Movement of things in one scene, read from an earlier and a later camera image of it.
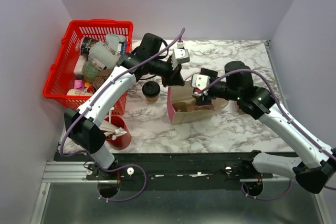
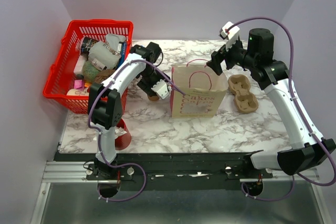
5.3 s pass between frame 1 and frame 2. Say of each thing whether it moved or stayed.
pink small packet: stayed
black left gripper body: moved
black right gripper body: moved
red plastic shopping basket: stayed
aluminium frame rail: stayed
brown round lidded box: stayed
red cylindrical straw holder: stayed
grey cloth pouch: stayed
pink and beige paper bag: moved
